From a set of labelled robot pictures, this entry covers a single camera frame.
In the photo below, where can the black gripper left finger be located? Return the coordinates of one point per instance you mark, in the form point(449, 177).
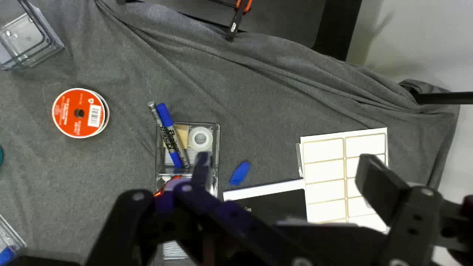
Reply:
point(143, 227)

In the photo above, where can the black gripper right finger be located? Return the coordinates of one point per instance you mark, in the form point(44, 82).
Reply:
point(409, 217)

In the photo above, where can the white label sheet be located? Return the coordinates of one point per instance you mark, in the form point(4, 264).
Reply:
point(345, 168)

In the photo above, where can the clear plastic tray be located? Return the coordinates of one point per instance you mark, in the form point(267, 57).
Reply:
point(212, 158)

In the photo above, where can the tan small block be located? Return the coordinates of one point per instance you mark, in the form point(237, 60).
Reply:
point(181, 135)

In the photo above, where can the blue marker pen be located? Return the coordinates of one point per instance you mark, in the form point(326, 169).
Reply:
point(168, 128)

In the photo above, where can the white tape roll in tray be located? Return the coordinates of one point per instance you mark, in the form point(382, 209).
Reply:
point(202, 140)

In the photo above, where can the blue marker cap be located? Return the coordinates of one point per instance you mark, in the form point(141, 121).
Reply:
point(240, 174)

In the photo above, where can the clear acrylic container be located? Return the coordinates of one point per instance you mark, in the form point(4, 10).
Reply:
point(10, 237)

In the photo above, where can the black notebook with white strip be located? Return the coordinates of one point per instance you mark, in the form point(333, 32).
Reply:
point(276, 205)

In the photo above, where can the blue ribbon item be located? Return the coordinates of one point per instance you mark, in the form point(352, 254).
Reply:
point(7, 257)

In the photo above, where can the gray table cloth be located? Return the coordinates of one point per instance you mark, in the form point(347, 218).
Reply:
point(296, 90)

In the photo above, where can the clear plastic box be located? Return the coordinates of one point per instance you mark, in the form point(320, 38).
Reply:
point(24, 35)

